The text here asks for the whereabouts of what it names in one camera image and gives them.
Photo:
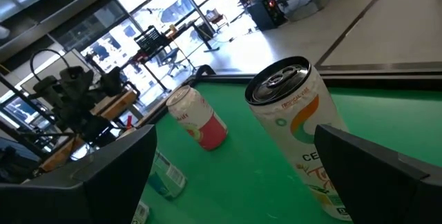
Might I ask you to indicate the silver Diet Coke can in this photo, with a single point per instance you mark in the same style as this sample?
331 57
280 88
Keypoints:
141 214

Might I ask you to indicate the black computer tower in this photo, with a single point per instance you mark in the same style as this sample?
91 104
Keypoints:
266 13

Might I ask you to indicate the green table mat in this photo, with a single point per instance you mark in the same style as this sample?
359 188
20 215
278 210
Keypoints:
241 182

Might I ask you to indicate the office chair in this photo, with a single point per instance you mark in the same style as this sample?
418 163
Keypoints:
172 58
217 16

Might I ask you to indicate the white Celsius can black lid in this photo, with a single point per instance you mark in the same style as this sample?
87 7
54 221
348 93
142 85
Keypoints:
293 113

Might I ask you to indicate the white red soda can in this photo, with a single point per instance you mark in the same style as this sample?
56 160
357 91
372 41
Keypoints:
203 123

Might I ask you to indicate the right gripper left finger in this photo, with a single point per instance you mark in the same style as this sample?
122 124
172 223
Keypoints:
86 196

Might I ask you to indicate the black plastic crate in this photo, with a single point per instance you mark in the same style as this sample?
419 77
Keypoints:
150 40

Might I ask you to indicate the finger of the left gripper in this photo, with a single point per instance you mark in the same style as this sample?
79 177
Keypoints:
111 80
77 77

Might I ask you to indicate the black table clamp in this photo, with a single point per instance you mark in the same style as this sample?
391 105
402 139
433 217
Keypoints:
207 68

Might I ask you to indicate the blue silver Red Bull can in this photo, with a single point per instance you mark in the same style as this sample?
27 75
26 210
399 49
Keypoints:
169 179

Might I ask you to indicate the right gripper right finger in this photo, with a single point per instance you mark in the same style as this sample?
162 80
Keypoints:
380 189

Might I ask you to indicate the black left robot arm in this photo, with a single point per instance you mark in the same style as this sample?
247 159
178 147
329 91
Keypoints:
86 127

